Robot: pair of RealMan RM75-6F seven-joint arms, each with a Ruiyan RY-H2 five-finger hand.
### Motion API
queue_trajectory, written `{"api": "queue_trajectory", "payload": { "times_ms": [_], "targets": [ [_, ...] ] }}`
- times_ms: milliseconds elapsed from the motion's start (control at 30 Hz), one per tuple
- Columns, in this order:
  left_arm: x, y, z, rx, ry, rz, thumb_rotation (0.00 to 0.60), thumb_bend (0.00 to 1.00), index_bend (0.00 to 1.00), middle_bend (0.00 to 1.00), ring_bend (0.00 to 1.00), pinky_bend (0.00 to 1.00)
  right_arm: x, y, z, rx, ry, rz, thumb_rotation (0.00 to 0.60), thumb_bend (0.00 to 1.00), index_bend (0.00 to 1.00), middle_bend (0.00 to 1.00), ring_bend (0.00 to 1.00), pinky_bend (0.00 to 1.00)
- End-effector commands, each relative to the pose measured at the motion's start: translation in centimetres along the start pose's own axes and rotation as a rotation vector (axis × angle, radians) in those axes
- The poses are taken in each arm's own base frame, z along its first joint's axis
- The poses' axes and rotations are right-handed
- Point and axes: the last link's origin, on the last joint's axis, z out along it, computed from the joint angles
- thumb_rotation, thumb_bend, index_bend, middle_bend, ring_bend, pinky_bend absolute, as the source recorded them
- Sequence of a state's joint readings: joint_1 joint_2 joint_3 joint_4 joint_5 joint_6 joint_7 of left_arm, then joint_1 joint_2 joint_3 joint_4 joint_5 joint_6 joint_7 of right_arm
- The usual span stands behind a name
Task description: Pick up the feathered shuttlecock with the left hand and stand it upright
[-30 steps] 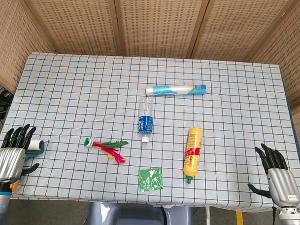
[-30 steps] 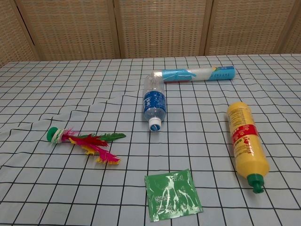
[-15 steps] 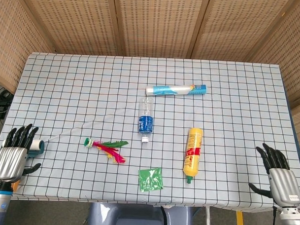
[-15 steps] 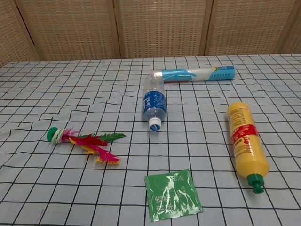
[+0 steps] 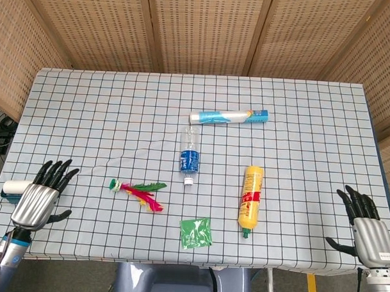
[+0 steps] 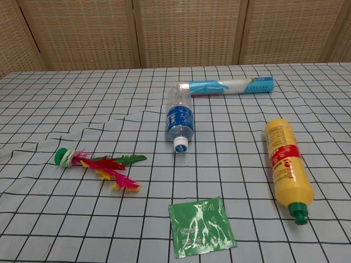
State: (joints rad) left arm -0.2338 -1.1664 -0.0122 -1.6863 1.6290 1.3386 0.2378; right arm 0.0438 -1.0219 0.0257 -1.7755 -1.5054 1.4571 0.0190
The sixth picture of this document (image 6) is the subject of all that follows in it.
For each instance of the yellow bottle green cap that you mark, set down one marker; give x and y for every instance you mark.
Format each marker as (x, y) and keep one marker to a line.
(285, 161)

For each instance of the clear water bottle blue label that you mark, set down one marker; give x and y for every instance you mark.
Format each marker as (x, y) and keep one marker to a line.
(179, 117)

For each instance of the colourful plastic toy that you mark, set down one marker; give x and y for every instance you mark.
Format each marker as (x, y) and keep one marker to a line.
(109, 163)

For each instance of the woven bamboo folding screen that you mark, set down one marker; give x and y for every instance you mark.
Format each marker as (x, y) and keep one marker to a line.
(175, 30)

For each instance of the blue checked tablecloth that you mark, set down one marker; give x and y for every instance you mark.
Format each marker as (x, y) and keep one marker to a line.
(82, 115)

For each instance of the rolled plastic bags blue wrapper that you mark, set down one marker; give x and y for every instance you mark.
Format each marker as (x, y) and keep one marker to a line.
(235, 87)

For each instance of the green tea sachet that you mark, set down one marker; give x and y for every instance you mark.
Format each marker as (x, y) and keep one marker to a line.
(201, 227)

